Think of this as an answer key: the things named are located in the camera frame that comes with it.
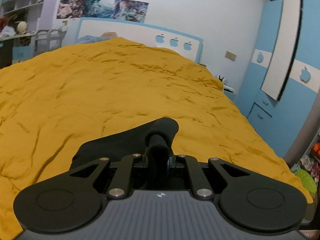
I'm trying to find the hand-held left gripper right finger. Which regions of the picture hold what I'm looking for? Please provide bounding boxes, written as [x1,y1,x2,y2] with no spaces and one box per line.
[167,154,252,200]

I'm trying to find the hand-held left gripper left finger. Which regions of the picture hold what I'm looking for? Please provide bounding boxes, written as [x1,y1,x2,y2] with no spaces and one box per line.
[69,153,150,200]

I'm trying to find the black pants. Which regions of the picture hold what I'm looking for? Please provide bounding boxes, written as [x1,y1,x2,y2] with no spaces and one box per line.
[71,117,179,191]

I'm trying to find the yellow blanket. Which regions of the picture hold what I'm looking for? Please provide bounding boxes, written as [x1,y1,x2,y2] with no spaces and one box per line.
[0,37,314,240]

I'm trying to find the blue nightstand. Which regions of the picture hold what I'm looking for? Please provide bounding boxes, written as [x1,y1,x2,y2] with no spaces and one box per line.
[223,89,237,103]

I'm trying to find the white and black toy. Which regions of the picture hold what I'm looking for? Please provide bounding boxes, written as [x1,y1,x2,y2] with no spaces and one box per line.
[216,74,235,92]

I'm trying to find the white and blue headboard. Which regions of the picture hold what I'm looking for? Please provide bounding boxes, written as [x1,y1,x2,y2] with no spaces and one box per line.
[76,17,204,65]

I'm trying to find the blue wardrobe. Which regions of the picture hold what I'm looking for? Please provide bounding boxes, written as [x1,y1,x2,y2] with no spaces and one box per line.
[235,0,320,158]

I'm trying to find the blue pillow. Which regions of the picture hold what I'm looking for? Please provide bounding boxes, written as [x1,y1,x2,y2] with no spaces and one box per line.
[76,34,110,45]

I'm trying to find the green plastic item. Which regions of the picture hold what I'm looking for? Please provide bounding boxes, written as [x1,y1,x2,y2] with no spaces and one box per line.
[293,168,317,201]

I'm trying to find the pile of colourful items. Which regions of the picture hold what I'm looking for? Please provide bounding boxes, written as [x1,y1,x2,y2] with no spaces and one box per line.
[299,132,320,178]

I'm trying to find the grey metal chair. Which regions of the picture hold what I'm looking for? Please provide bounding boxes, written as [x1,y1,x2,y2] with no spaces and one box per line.
[33,28,66,56]

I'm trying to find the white wardrobe door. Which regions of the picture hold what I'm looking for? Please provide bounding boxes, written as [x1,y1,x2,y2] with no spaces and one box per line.
[260,0,303,102]

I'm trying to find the desk with blue front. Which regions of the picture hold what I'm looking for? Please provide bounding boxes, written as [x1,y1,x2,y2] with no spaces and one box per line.
[0,31,39,68]

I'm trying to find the round cream plush toy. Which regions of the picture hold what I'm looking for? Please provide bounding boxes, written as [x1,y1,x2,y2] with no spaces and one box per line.
[15,21,28,35]

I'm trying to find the wall poster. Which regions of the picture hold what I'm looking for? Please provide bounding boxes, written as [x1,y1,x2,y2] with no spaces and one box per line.
[85,0,116,20]
[56,0,87,20]
[114,0,150,22]

